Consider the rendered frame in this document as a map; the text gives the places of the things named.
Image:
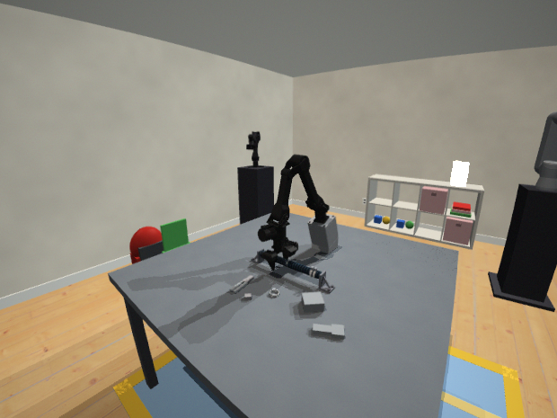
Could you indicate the dark blue ribbed hose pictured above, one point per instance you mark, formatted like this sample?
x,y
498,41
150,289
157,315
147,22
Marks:
x,y
323,283

